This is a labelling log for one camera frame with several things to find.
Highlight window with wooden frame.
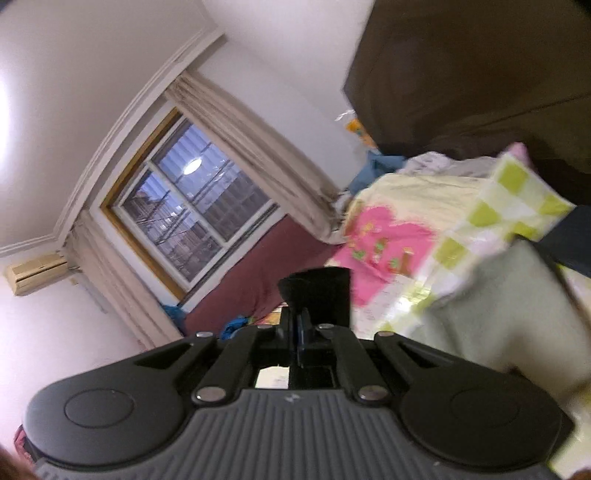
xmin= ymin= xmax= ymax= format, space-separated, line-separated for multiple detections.
xmin=102 ymin=108 xmax=283 ymax=297

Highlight grey pants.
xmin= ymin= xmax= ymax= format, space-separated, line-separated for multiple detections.
xmin=416 ymin=237 xmax=591 ymax=403

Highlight dark brown headboard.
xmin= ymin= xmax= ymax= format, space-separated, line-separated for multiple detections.
xmin=342 ymin=0 xmax=591 ymax=205

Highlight beige curtain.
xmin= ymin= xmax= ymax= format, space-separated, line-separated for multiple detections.
xmin=65 ymin=210 xmax=186 ymax=352
xmin=164 ymin=71 xmax=352 ymax=244

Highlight blue clothes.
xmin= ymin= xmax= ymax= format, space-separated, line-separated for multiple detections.
xmin=348 ymin=152 xmax=409 ymax=193

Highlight black pants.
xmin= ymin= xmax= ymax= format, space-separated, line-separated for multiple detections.
xmin=277 ymin=267 xmax=352 ymax=329

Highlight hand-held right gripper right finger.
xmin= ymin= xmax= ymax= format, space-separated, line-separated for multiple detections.
xmin=298 ymin=308 xmax=459 ymax=408

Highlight yellow packet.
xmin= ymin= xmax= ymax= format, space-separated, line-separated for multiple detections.
xmin=344 ymin=117 xmax=377 ymax=148

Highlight wall air conditioner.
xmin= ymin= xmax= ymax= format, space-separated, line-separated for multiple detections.
xmin=4 ymin=253 xmax=69 ymax=296

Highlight maroon covered sofa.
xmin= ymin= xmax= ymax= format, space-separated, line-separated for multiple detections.
xmin=182 ymin=216 xmax=343 ymax=339

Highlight light patterned cloth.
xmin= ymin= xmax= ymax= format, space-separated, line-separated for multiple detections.
xmin=407 ymin=151 xmax=499 ymax=179

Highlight green white checked sheet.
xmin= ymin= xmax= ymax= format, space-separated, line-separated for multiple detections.
xmin=365 ymin=143 xmax=578 ymax=334

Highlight dark blue cloth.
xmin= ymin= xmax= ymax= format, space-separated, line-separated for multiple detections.
xmin=539 ymin=203 xmax=591 ymax=278

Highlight blue bag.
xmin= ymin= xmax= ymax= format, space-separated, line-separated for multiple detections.
xmin=161 ymin=302 xmax=188 ymax=334

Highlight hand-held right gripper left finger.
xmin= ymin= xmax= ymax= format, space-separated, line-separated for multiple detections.
xmin=134 ymin=307 xmax=301 ymax=408

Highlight printed pink yellow quilt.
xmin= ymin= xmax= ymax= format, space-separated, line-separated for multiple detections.
xmin=323 ymin=170 xmax=509 ymax=324

